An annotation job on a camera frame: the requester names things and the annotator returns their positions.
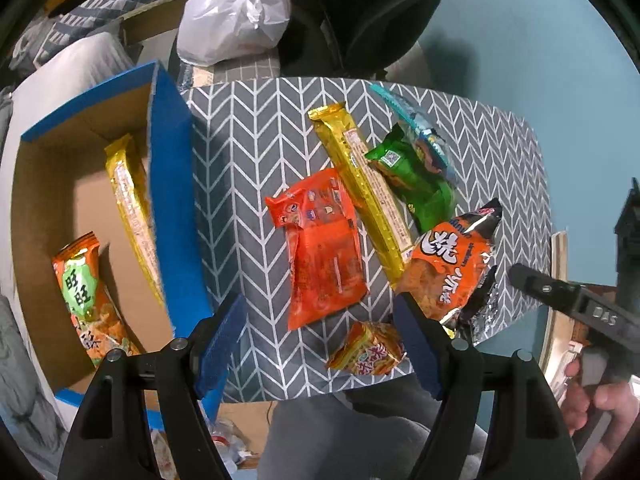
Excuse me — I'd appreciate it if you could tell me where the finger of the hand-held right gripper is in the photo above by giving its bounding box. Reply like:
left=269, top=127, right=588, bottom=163
left=509, top=263, right=587, bottom=317

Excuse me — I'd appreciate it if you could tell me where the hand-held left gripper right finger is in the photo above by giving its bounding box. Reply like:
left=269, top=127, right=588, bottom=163
left=392, top=291, right=583, bottom=480

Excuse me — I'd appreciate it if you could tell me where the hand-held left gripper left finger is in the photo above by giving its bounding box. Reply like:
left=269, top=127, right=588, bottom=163
left=57, top=292, right=248, bottom=480

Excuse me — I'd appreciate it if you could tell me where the small orange snack packet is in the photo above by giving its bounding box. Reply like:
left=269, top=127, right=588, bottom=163
left=326, top=321, right=407, bottom=377

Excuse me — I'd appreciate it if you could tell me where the orange and black chips bag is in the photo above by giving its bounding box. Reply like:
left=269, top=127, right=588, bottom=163
left=394, top=197, right=503, bottom=342

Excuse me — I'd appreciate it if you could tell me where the red-orange snack packet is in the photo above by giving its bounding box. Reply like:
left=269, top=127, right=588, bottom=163
left=264, top=167, right=370, bottom=332

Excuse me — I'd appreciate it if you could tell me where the long yellow snack packet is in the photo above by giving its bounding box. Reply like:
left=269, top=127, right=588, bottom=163
left=306, top=101, right=417, bottom=287

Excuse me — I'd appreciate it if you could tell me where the teal snack packet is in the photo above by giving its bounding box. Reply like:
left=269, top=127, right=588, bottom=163
left=369, top=83, right=457, bottom=181

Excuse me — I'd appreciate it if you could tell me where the blue cardboard box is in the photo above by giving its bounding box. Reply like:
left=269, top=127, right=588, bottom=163
left=10, top=60, right=216, bottom=431

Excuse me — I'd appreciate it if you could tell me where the person's right hand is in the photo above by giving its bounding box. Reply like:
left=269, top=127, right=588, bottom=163
left=564, top=359, right=640, bottom=480

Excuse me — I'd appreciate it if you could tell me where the clear plastic bottle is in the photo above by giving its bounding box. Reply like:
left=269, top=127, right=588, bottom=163
left=209, top=419, right=257, bottom=467

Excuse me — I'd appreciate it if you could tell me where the orange and green snack packet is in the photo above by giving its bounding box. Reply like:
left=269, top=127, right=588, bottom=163
left=51, top=231, right=144, bottom=372

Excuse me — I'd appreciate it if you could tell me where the grey herringbone tablecloth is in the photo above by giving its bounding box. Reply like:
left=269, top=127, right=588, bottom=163
left=180, top=76, right=554, bottom=404

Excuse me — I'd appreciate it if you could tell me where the grey grid-pattern mat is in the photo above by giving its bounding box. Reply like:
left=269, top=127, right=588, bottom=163
left=176, top=52, right=282, bottom=92

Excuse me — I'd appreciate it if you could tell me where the grey pillow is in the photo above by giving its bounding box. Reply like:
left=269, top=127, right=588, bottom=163
left=12, top=32, right=138, bottom=128

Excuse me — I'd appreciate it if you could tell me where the black office chair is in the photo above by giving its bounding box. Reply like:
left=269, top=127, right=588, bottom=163
left=249, top=0, right=474, bottom=81

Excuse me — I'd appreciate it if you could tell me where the white plastic bag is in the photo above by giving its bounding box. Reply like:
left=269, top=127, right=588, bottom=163
left=176, top=0, right=292, bottom=67

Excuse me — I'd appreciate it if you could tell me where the striped grey blanket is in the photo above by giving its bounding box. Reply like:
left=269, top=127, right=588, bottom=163
left=10, top=0, right=197, bottom=70

